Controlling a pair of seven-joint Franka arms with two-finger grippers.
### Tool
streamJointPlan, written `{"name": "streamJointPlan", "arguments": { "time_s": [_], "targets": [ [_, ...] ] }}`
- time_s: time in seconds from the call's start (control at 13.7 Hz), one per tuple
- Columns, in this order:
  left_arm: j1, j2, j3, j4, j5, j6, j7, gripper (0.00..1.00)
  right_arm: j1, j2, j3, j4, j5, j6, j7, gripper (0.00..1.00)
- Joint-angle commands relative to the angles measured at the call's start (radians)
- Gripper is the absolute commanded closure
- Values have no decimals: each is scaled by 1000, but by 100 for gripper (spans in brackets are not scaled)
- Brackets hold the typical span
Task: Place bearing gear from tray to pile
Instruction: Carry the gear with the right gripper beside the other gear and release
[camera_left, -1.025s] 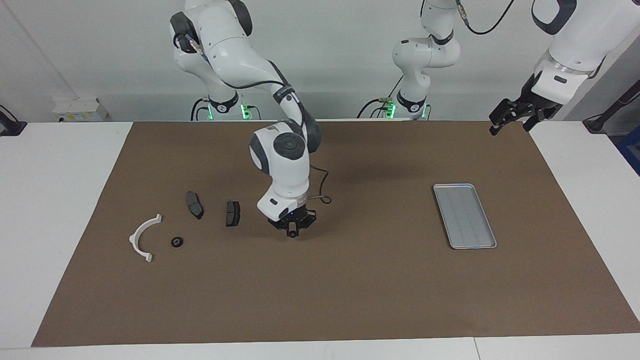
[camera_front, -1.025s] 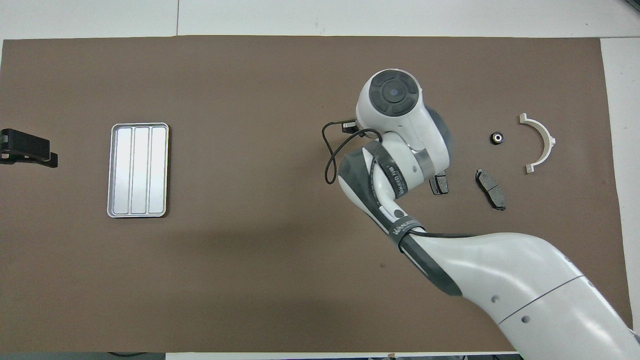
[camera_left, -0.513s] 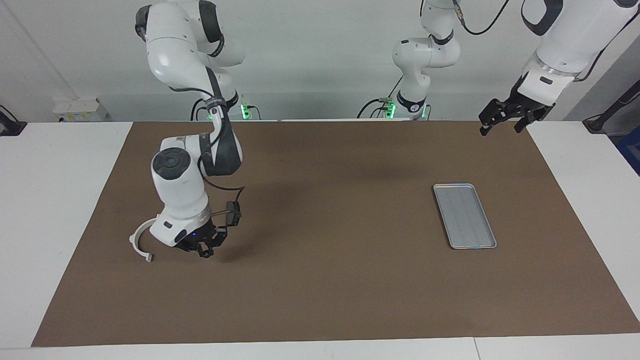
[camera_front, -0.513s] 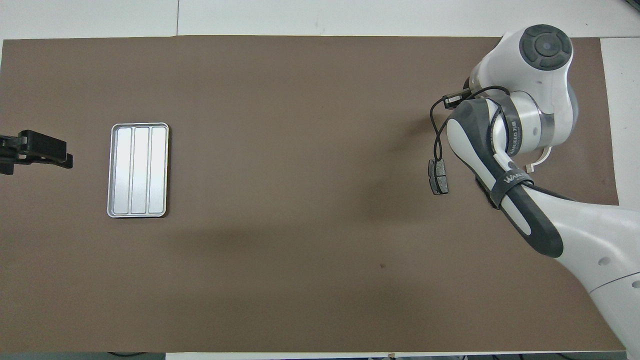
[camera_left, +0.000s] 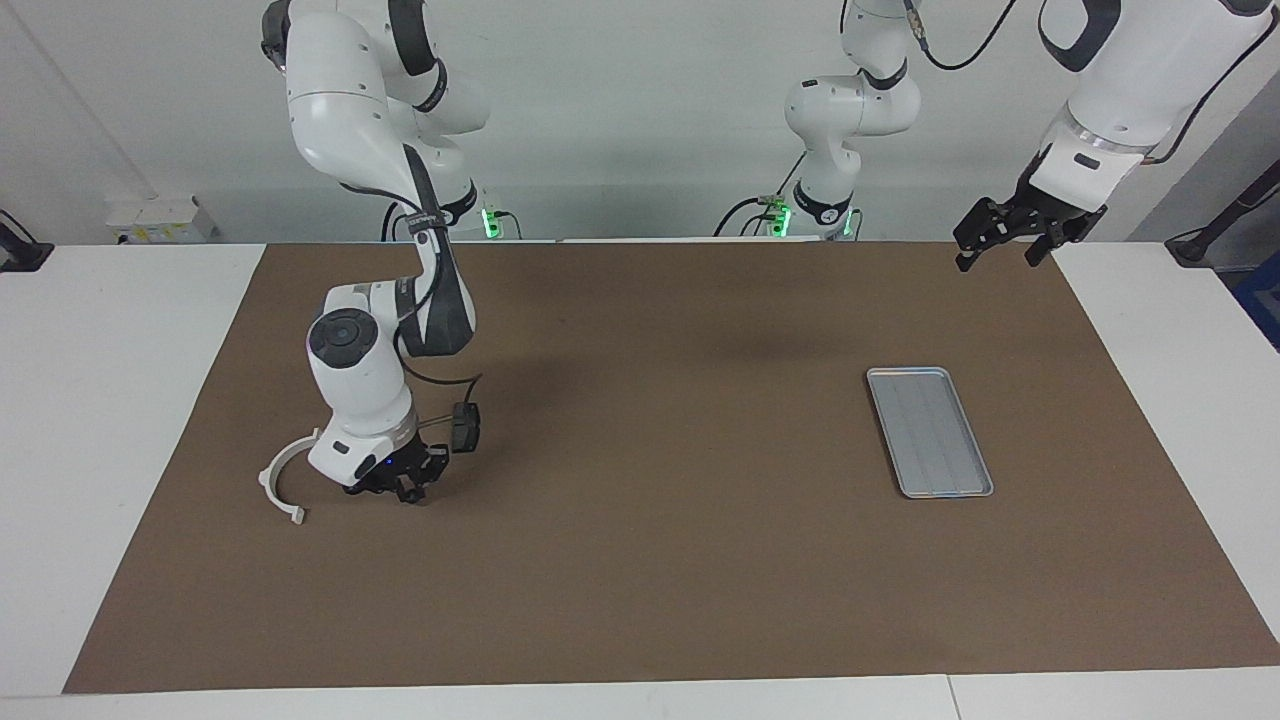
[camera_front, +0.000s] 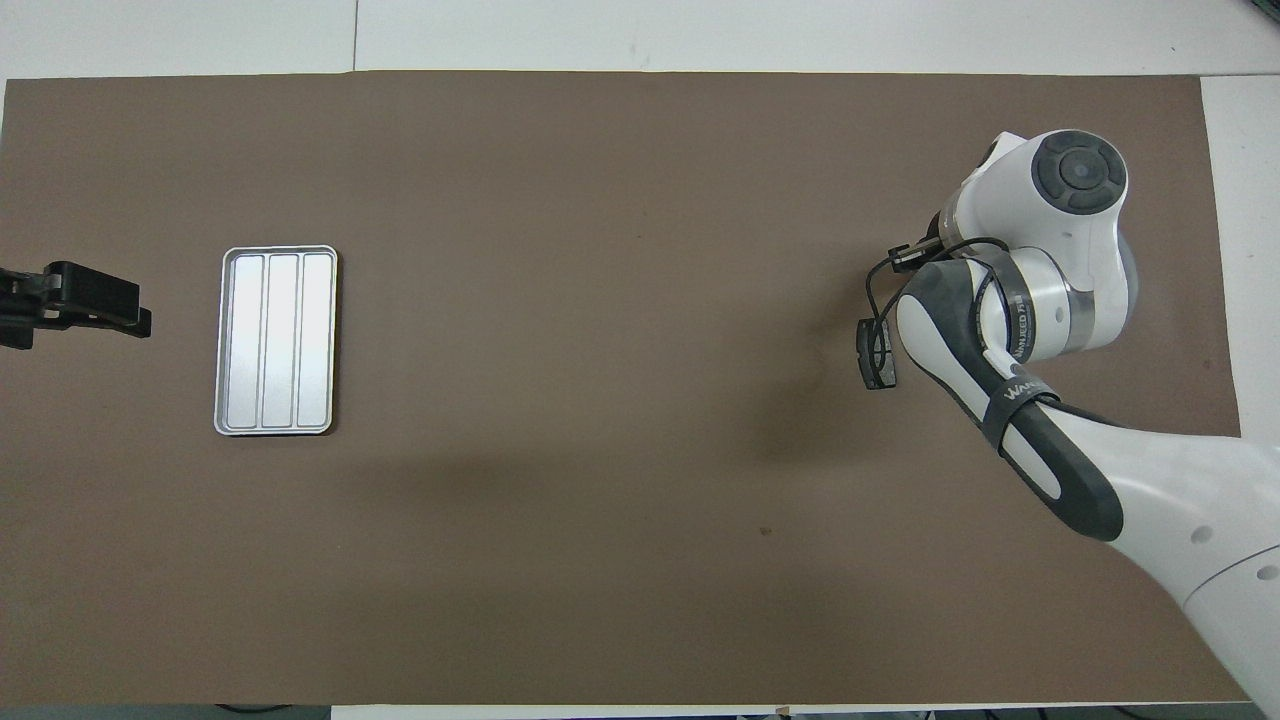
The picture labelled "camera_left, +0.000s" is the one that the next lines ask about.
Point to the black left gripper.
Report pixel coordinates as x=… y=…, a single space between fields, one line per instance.
x=1055 y=210

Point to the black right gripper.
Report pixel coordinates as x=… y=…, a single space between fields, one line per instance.
x=410 y=465

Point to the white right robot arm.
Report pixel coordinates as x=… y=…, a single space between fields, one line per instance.
x=360 y=380

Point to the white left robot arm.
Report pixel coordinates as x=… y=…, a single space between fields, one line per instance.
x=1150 y=80

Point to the silver metal tray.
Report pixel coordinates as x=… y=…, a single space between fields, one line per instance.
x=930 y=430

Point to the rectangular dark brake pad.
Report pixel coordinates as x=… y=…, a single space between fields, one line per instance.
x=467 y=430

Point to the brown table mat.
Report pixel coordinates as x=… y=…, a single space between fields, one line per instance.
x=640 y=560

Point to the blue crate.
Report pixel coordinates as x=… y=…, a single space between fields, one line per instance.
x=1262 y=300

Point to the white box with yellow labels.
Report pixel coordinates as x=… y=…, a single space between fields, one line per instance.
x=150 y=215

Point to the white semicircular plastic bracket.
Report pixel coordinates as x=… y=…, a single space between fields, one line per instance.
x=266 y=478

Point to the black clamp mount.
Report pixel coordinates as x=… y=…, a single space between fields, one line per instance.
x=25 y=255

